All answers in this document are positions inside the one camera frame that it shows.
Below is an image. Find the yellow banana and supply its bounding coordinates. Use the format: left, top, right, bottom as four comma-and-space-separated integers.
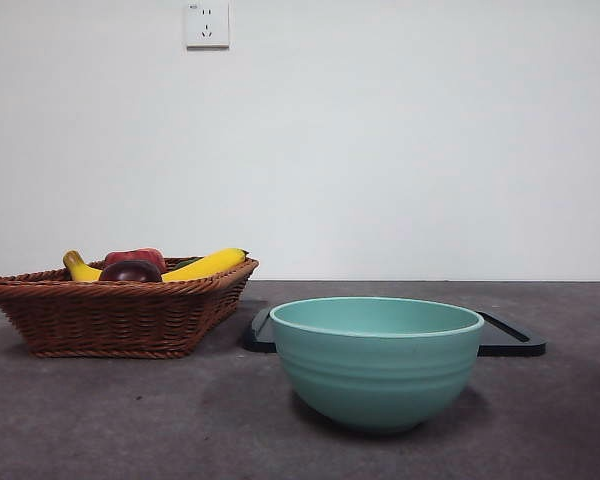
62, 247, 250, 283

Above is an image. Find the dark rectangular tray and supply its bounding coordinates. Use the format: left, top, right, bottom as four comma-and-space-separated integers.
242, 307, 548, 357

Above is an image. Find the dark purple plum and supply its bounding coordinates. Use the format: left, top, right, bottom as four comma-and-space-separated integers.
98, 259, 163, 284

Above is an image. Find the brown wicker basket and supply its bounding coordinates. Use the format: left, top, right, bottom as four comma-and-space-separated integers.
0, 257, 260, 359

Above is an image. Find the teal ceramic bowl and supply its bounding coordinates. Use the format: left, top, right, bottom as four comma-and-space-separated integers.
269, 296, 485, 435

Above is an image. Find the white wall socket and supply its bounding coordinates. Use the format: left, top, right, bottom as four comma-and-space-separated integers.
184, 2, 231, 50

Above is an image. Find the red apple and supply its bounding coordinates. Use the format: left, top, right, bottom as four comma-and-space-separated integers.
103, 247, 166, 269

